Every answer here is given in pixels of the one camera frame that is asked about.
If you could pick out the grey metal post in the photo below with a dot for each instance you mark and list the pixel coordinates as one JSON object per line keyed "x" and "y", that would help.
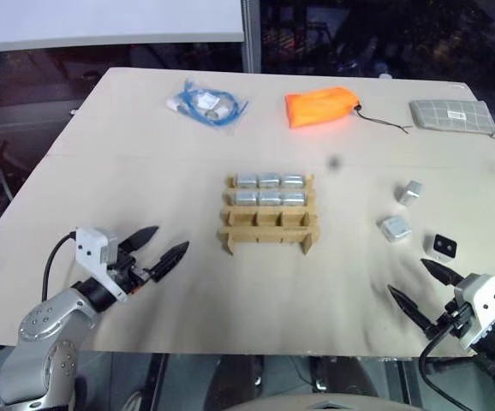
{"x": 252, "y": 34}

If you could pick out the white board panel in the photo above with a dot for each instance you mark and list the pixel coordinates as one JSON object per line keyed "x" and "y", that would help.
{"x": 102, "y": 19}

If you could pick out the wooden slotted rack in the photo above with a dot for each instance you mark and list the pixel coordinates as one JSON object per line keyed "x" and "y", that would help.
{"x": 269, "y": 233}

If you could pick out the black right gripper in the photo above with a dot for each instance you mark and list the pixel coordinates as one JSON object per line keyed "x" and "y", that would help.
{"x": 455, "y": 322}

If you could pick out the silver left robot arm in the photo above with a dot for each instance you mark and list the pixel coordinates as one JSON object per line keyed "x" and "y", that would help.
{"x": 44, "y": 325}

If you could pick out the grey checked fabric pouch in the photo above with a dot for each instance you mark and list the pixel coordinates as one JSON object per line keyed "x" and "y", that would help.
{"x": 449, "y": 114}

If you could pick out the white bottle cap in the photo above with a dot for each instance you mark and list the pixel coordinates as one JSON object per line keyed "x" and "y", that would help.
{"x": 384, "y": 76}

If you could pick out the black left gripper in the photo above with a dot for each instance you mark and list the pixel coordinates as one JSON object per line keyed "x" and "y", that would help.
{"x": 129, "y": 274}

